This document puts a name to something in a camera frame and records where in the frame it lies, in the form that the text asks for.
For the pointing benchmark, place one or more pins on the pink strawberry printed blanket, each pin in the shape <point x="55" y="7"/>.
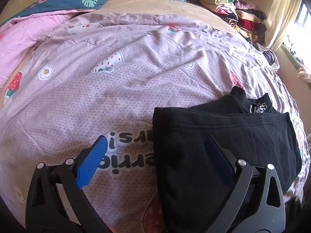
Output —
<point x="121" y="77"/>

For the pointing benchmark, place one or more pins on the pile of folded clothes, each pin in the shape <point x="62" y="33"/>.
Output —
<point x="233" y="12"/>

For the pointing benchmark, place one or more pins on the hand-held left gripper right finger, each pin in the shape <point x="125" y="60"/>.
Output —
<point x="218" y="160"/>

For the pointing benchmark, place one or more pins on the beige blanket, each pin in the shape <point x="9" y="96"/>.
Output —
<point x="158" y="7"/>

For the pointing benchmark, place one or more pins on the cream curtain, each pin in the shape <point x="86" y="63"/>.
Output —
<point x="281" y="12"/>

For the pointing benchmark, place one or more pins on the window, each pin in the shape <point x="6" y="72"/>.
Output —
<point x="303" y="19"/>

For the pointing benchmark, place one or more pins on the black sweater orange patches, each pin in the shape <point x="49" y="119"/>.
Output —
<point x="206" y="126"/>

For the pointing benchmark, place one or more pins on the blue floral quilt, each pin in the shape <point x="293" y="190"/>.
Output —
<point x="73" y="0"/>

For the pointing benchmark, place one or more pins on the clothes heap on windowsill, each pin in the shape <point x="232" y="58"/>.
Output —
<point x="298" y="63"/>

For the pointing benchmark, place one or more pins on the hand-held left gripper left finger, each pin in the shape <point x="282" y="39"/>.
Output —
<point x="93" y="160"/>

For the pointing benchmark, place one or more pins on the pink quilt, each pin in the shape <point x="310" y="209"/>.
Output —
<point x="19" y="36"/>

